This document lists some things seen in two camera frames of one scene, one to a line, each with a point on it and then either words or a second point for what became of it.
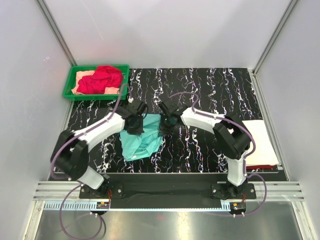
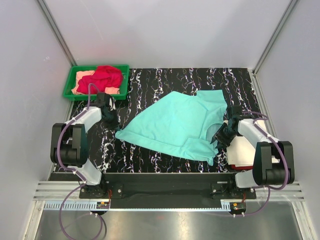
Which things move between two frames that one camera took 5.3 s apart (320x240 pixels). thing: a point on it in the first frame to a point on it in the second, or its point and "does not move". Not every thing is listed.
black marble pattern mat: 185,148 does not move
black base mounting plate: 164,186 does not move
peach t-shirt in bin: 111,90 does not move
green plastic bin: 72,83 does not move
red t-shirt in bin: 104,76 does not move
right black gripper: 163,116 to 224,142
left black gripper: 139,130 to 115,123
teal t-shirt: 142,145 to 183,122
